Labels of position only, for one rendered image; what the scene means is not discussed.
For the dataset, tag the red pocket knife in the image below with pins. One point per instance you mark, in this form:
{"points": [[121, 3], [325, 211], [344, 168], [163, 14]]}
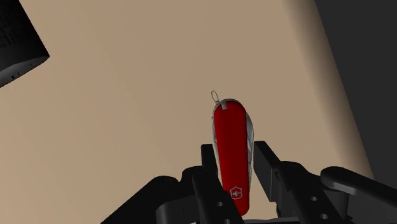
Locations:
{"points": [[231, 155]]}

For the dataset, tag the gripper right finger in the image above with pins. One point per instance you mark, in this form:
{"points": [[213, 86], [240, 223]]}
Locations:
{"points": [[297, 186]]}

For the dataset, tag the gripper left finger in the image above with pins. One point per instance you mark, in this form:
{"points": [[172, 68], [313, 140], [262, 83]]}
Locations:
{"points": [[204, 189]]}

